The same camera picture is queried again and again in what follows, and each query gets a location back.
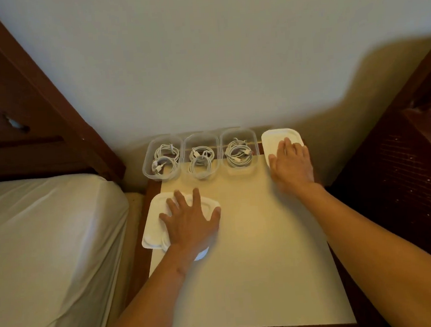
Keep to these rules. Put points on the person's left thumb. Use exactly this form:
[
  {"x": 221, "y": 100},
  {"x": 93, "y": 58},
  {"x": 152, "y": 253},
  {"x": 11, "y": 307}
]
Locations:
[{"x": 214, "y": 217}]

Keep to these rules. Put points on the person's left forearm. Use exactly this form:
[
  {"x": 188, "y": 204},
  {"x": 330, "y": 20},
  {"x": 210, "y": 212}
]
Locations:
[{"x": 148, "y": 306}]

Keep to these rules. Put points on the person's right hand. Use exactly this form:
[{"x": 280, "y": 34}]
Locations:
[{"x": 293, "y": 170}]

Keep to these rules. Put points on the white table mat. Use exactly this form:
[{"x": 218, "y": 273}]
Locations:
[{"x": 258, "y": 247}]

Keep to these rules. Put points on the person's left middle finger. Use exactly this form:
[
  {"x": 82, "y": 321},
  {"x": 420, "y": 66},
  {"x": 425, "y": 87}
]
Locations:
[{"x": 181, "y": 200}]

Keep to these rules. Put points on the brown wooden headboard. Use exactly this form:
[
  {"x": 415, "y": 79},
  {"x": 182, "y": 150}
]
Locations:
[{"x": 31, "y": 115}]

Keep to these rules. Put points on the clear plastic container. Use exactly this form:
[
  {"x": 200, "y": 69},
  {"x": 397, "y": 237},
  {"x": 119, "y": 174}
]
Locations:
[
  {"x": 147, "y": 162},
  {"x": 185, "y": 160},
  {"x": 252, "y": 140}
]

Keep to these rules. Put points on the white plastic container lid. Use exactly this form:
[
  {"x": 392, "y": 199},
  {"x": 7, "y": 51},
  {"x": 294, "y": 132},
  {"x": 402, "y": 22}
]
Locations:
[
  {"x": 271, "y": 141},
  {"x": 152, "y": 225},
  {"x": 202, "y": 254}
]

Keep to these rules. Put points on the person's right thumb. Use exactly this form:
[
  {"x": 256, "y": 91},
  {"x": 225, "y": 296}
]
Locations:
[{"x": 273, "y": 163}]

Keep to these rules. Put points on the dark wooden cabinet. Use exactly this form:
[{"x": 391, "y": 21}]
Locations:
[{"x": 404, "y": 177}]

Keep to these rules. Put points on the person's left hand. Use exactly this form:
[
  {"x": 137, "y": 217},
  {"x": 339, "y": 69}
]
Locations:
[{"x": 190, "y": 229}]

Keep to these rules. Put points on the person's right middle finger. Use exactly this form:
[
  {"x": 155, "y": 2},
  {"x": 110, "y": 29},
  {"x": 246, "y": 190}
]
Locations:
[{"x": 289, "y": 146}]

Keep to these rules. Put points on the person's right little finger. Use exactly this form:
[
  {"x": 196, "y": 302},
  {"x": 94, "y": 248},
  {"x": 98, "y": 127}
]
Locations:
[{"x": 305, "y": 153}]

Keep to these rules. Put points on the person's left little finger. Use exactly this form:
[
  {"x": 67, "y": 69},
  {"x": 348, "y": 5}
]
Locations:
[{"x": 164, "y": 221}]

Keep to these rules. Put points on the person's right forearm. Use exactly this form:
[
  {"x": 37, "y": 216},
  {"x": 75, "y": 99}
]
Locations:
[{"x": 384, "y": 260}]

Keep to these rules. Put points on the bed with white sheet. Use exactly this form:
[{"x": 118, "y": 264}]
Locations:
[{"x": 49, "y": 261}]

